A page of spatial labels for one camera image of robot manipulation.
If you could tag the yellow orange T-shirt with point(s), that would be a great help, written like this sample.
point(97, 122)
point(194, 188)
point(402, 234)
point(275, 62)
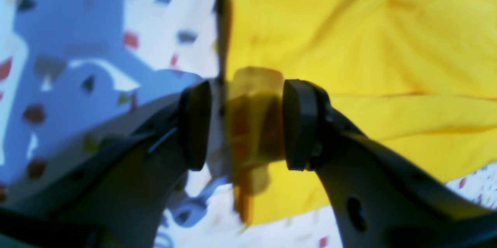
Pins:
point(419, 76)

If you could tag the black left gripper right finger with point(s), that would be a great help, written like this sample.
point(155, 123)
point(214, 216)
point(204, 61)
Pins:
point(379, 199)

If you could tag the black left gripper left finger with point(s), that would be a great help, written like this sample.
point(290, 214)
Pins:
point(116, 198)

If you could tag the white terrazzo pattern tablecloth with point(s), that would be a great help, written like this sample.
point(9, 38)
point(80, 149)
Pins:
point(77, 75)

